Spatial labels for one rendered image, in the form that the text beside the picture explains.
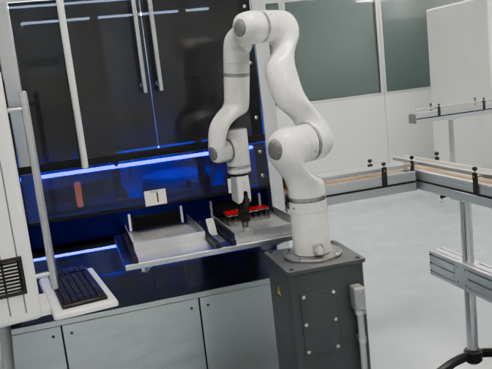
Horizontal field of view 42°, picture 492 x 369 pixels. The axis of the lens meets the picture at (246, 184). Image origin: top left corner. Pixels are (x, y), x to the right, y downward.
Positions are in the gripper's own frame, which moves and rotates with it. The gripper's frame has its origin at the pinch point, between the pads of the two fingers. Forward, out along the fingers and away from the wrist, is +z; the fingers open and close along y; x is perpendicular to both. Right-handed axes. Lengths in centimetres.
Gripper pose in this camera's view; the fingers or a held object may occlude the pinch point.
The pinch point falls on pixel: (244, 215)
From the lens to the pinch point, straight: 230.0
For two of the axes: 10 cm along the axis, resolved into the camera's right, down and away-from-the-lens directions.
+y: 2.8, 1.5, -9.5
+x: 9.5, -1.5, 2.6
